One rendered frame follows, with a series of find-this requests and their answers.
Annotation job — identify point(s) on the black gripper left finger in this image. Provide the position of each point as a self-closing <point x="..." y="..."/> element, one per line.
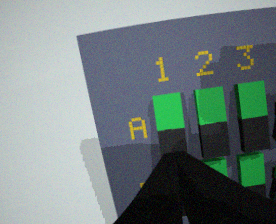
<point x="159" y="199"/>

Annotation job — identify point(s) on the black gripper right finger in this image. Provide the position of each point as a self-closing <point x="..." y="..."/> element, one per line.
<point x="211" y="198"/>

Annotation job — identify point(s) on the grey switch panel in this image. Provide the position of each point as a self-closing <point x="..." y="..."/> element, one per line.
<point x="204" y="85"/>

